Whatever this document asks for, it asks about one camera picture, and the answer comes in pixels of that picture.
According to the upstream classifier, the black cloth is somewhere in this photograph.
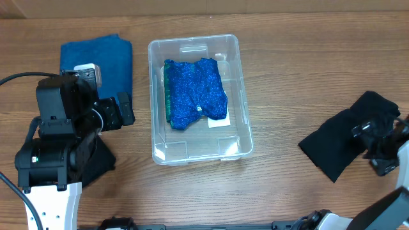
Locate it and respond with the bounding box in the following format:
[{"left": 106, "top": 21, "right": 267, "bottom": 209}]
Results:
[
  {"left": 350, "top": 91, "right": 401, "bottom": 123},
  {"left": 82, "top": 136, "right": 116, "bottom": 188},
  {"left": 298, "top": 109, "right": 366, "bottom": 182}
]

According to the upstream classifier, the sparkly blue green fabric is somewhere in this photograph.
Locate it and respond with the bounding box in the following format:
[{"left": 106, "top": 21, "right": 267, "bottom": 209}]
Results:
[{"left": 163, "top": 58, "right": 228, "bottom": 130}]

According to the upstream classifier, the left black cable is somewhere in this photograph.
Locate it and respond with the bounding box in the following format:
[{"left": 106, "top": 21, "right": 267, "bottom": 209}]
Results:
[{"left": 0, "top": 72, "right": 58, "bottom": 88}]

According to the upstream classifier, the clear plastic storage bin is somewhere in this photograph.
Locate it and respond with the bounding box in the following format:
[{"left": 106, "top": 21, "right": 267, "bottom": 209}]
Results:
[{"left": 148, "top": 34, "right": 254, "bottom": 165}]

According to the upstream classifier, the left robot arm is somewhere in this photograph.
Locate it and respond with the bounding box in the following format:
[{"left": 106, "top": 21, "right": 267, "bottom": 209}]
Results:
[{"left": 15, "top": 73, "right": 122, "bottom": 229}]

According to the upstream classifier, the white label in bin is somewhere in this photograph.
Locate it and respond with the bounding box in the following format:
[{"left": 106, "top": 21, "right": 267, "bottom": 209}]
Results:
[{"left": 208, "top": 110, "right": 231, "bottom": 128}]

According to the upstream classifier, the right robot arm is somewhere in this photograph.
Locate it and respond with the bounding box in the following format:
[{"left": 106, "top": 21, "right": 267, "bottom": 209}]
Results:
[{"left": 291, "top": 117, "right": 408, "bottom": 230}]

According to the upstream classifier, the folded blue denim cloth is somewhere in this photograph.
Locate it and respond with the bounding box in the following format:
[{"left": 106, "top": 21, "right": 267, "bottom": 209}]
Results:
[{"left": 60, "top": 34, "right": 133, "bottom": 102}]

